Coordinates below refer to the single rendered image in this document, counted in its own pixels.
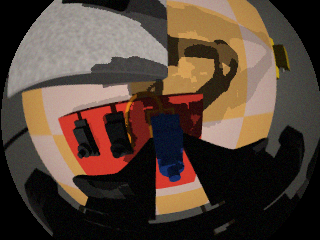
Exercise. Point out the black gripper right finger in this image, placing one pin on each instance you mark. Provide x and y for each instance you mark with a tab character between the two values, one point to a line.
216	167

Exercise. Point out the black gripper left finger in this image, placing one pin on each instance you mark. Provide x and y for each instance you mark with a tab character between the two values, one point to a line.
136	182

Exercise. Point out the red flat rectangular block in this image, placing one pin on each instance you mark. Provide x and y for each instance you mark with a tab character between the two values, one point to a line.
99	139

